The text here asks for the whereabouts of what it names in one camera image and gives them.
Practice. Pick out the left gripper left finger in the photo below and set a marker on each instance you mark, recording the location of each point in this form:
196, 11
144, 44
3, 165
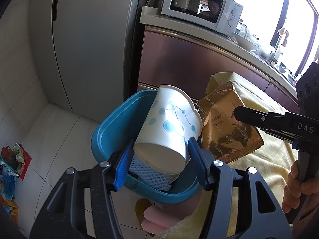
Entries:
63, 212

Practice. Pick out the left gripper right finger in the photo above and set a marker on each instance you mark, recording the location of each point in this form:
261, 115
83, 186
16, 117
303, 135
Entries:
259, 214

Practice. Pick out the brown snack bag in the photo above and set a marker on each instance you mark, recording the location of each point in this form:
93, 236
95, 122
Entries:
225, 137

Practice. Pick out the white foam fruit net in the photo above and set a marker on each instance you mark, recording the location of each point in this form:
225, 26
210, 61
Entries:
151, 177

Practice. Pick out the paper cup with blue dots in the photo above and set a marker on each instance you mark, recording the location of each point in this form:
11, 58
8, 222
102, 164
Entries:
162, 143

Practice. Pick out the teal plastic trash bin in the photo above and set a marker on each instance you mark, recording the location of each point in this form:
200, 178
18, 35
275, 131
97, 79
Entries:
123, 125

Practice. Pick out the red trash pile on floor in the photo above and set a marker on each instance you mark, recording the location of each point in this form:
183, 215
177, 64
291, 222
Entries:
14, 164

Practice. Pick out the kitchen faucet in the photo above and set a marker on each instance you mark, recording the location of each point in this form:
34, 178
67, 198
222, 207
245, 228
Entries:
281, 43

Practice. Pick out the kitchen counter with cabinets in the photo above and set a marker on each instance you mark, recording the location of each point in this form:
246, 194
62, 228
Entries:
185, 55

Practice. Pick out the person's right hand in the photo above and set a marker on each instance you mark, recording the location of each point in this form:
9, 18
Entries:
294, 189

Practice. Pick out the yellow patterned tablecloth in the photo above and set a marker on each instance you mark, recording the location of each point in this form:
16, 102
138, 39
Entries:
273, 160

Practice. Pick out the white bowl on counter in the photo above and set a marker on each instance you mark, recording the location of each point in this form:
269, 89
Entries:
245, 43

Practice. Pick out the glass electric kettle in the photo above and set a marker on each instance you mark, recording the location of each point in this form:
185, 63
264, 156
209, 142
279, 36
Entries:
241, 29

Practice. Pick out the silver refrigerator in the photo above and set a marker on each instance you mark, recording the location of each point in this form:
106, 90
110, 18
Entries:
81, 50

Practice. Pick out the white microwave oven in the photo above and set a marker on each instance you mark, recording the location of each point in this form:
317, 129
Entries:
221, 16

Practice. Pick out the window frame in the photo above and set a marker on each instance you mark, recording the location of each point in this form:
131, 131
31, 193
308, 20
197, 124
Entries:
264, 18

